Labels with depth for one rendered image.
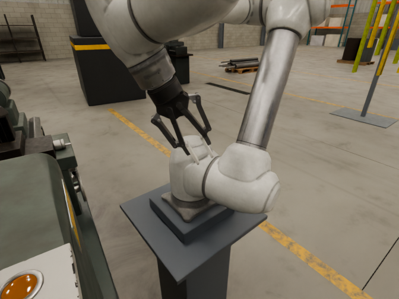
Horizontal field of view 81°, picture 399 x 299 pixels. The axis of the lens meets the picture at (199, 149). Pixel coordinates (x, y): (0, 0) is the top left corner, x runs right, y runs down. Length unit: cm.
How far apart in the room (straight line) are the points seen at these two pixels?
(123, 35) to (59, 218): 32
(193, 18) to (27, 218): 32
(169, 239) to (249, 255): 101
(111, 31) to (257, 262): 162
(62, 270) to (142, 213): 80
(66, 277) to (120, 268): 160
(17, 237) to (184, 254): 64
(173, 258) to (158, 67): 60
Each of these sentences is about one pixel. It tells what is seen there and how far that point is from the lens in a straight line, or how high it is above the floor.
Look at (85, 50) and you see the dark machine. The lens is 510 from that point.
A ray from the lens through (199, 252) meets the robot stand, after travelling 85.
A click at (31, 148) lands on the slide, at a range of 120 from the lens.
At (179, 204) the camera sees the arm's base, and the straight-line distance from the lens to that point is 89.
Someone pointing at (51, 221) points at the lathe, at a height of 126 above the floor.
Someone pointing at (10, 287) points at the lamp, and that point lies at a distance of 23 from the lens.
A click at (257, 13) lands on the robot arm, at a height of 146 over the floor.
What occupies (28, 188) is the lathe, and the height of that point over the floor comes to 126.
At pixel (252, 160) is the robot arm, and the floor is 107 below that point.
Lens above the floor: 142
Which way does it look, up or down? 28 degrees down
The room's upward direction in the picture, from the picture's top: straight up
